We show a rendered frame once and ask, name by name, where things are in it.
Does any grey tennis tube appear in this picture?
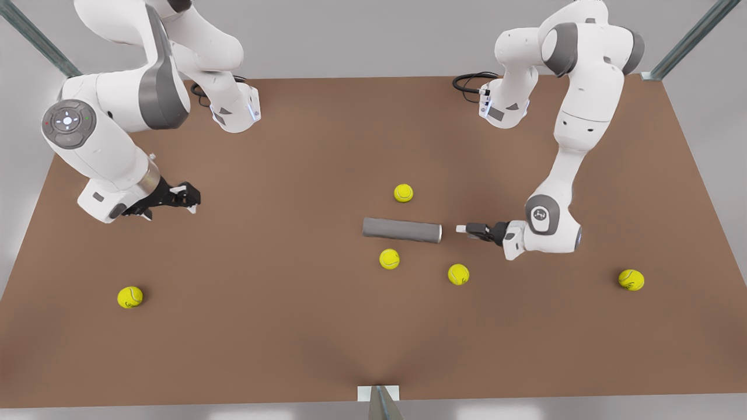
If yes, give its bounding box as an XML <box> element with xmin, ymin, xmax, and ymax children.
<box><xmin>362</xmin><ymin>217</ymin><xmax>442</xmax><ymax>244</ymax></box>

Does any black cable loop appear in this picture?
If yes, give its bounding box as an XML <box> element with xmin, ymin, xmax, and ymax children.
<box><xmin>452</xmin><ymin>72</ymin><xmax>500</xmax><ymax>104</ymax></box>
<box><xmin>190</xmin><ymin>75</ymin><xmax>248</xmax><ymax>108</ymax></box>

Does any silver frame post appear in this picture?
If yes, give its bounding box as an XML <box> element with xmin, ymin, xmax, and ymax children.
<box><xmin>357</xmin><ymin>385</ymin><xmax>404</xmax><ymax>420</ymax></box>
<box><xmin>0</xmin><ymin>0</ymin><xmax>83</xmax><ymax>79</ymax></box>
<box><xmin>640</xmin><ymin>0</ymin><xmax>742</xmax><ymax>82</ymax></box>

